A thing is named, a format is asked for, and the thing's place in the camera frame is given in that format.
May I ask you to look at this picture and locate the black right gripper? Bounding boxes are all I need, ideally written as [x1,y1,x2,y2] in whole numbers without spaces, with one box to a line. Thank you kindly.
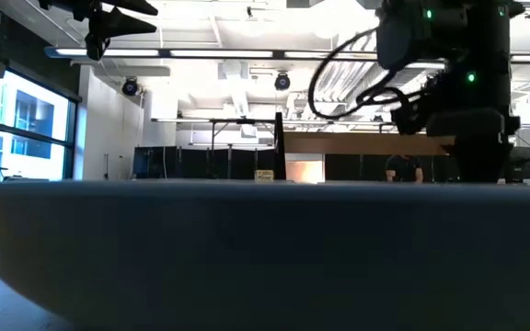
[391,103,522,183]

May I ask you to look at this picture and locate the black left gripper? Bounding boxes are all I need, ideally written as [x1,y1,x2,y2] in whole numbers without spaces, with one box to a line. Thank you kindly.
[39,0,159,62]

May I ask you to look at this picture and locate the dark blue plate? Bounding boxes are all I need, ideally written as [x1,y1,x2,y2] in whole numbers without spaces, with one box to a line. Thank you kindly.
[0,179,530,331]

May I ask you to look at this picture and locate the wooden shelf with black legs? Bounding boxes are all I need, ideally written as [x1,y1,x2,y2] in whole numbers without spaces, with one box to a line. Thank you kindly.
[273,112,459,182]

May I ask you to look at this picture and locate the dark computer monitor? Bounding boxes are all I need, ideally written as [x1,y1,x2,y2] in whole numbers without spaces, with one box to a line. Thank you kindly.
[506,146,530,181]

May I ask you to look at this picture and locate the person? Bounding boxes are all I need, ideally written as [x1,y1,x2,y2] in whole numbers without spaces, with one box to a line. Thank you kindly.
[385,154,425,184]

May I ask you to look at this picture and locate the long ceiling light strip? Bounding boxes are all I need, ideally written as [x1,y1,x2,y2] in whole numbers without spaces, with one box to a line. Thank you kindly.
[43,45,530,64]

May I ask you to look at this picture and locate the large window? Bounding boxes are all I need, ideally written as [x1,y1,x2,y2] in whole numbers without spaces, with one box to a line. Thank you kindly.
[0,68,82,181]

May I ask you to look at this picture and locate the distant black metal frame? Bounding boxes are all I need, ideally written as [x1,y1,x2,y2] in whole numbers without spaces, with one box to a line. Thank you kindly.
[151,117,395,180]

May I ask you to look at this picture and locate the black partition wall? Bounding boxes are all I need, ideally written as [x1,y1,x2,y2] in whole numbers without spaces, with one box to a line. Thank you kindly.
[132,145,459,181]

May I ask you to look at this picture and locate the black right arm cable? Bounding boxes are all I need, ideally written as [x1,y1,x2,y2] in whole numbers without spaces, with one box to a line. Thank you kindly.
[307,26,427,121]

